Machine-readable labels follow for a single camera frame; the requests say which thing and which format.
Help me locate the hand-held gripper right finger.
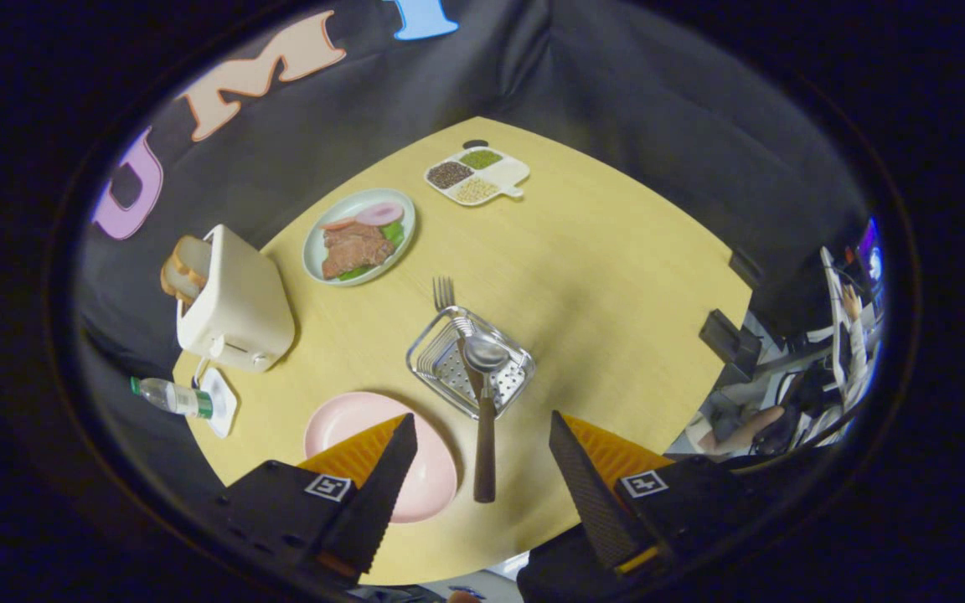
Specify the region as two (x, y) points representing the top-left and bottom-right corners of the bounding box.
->
(548, 410), (756, 579)

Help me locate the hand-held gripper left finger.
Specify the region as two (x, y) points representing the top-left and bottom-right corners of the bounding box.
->
(214, 413), (419, 587)

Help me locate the spoon with wooden handle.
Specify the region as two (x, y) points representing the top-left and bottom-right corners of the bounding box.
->
(463, 335), (511, 504)

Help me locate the fork with wooden handle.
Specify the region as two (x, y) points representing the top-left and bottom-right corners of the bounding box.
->
(433, 276), (483, 394)

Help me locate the pink plate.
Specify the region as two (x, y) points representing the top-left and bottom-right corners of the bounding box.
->
(304, 391), (459, 524)

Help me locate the white square coaster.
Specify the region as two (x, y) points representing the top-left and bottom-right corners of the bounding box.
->
(198, 367), (238, 439)

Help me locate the black table clamp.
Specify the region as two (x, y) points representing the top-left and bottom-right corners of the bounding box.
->
(698, 308), (762, 369)
(728, 250), (764, 290)

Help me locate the clear water bottle green cap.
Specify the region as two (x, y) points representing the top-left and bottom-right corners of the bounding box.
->
(131, 376), (214, 420)

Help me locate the white toaster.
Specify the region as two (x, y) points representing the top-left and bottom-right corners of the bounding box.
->
(176, 224), (296, 374)

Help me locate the brown meat slice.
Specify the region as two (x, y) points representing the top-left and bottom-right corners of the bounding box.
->
(320, 222), (395, 281)

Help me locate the green lettuce leaf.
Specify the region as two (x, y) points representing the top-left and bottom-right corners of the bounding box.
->
(340, 219), (406, 281)

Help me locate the pink ham slice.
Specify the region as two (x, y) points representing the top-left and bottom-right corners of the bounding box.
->
(354, 202), (405, 227)

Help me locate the toast slice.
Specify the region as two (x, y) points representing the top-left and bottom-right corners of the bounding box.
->
(160, 260), (199, 307)
(174, 235), (214, 290)

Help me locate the pale green plate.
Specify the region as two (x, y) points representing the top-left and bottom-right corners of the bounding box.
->
(302, 188), (417, 288)

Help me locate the white divided condiment dish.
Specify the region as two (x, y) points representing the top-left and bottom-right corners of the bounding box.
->
(424, 147), (531, 208)

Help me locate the computer monitor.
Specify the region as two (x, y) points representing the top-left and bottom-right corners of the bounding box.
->
(855, 218), (885, 286)

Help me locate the metal wire cutlery basket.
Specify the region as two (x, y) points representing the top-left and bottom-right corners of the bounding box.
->
(405, 306), (536, 420)

